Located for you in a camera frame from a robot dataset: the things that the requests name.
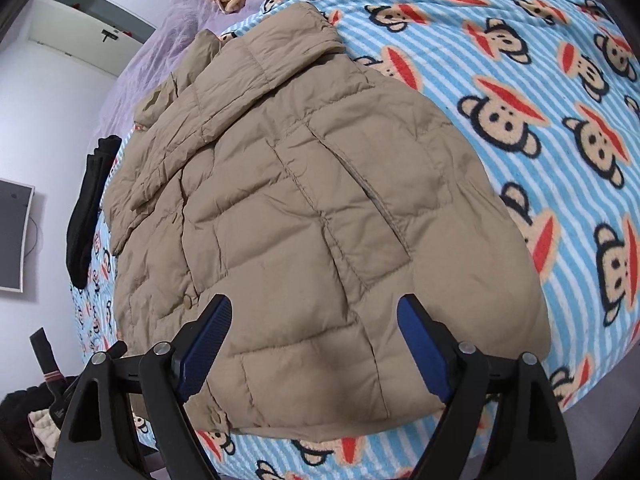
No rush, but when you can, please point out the grey wall-mounted monitor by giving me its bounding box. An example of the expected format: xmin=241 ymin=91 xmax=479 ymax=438
xmin=0 ymin=180 xmax=35 ymax=294

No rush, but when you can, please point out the blue striped monkey blanket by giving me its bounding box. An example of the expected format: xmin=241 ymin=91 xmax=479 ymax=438
xmin=72 ymin=0 xmax=639 ymax=479

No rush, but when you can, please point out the beige puffer jacket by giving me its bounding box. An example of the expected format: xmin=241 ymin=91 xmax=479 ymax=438
xmin=103 ymin=2 xmax=551 ymax=442

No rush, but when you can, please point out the purple bed cover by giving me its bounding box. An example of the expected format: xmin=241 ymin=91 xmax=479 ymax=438
xmin=88 ymin=0 xmax=267 ymax=151

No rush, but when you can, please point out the black folded garment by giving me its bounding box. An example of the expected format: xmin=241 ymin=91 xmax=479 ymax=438
xmin=65 ymin=136 xmax=122 ymax=289

